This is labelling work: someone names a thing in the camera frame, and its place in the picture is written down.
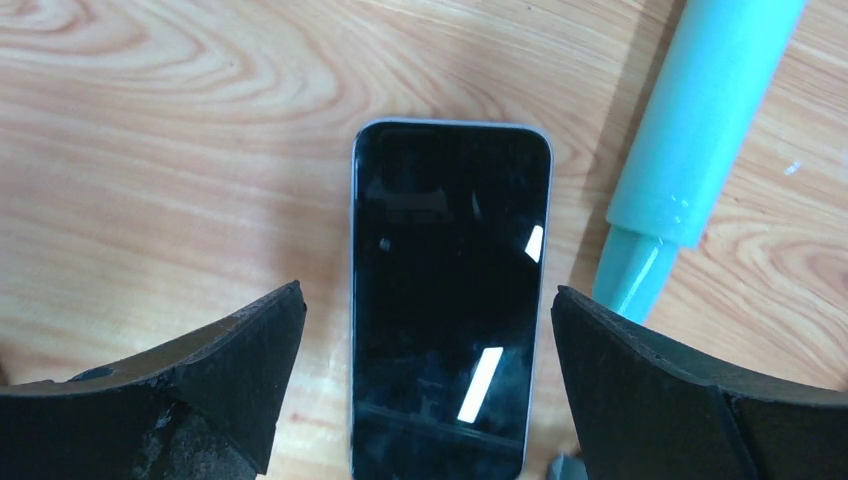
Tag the phone with white edge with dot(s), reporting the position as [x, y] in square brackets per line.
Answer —
[448, 231]

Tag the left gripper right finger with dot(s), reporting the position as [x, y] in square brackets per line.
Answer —
[646, 406]

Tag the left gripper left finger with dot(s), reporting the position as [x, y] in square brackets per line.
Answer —
[202, 406]

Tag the teal toy microphone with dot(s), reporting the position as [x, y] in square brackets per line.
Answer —
[719, 65]

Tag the round black phone stand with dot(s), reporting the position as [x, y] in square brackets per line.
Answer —
[566, 467]

